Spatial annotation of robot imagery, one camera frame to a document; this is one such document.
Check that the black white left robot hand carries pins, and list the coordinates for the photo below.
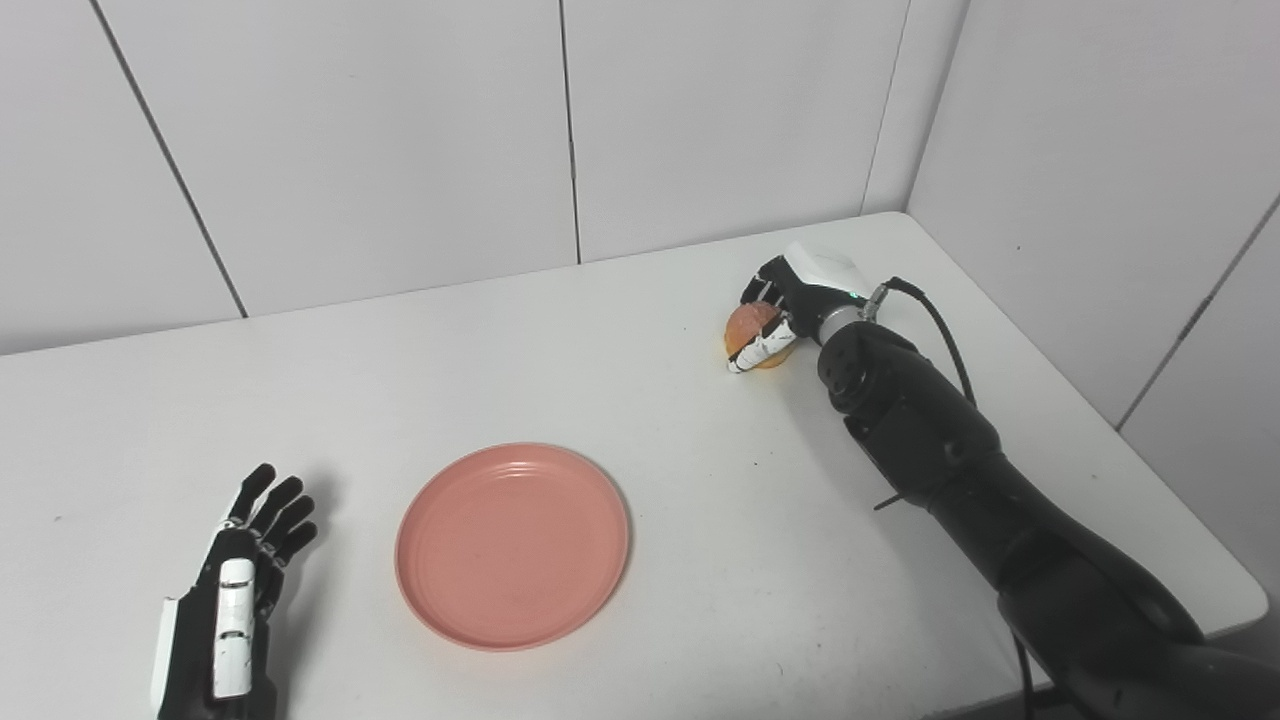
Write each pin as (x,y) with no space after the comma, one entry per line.
(190,650)

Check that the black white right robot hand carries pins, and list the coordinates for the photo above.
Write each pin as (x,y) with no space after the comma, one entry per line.
(815,280)

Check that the pink round plate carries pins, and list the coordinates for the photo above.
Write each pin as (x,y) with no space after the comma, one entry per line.
(510,545)

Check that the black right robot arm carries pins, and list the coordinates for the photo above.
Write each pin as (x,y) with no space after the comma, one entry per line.
(1000,500)

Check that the glazed cream puff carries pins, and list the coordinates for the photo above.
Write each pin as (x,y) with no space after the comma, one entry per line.
(745,325)

